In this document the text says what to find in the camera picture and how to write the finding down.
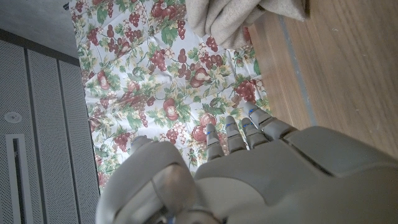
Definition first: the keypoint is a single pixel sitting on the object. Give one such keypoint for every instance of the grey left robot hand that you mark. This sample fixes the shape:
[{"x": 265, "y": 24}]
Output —
[{"x": 280, "y": 180}]

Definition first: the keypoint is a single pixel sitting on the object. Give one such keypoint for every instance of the beige wool coat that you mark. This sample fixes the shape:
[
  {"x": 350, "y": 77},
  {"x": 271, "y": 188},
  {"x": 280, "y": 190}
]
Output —
[{"x": 224, "y": 21}]

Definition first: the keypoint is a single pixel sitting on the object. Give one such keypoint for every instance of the floral fruit print backdrop cloth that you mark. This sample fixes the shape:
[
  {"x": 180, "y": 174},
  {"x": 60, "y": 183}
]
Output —
[{"x": 149, "y": 87}]

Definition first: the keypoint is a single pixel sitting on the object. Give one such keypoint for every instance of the white linear ceiling vent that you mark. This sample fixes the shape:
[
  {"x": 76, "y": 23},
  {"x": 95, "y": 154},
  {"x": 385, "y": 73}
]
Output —
[{"x": 26, "y": 186}]

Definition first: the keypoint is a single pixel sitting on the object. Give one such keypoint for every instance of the round white ceiling sensor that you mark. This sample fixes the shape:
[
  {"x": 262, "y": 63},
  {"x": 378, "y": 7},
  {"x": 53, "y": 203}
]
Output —
[{"x": 13, "y": 117}]

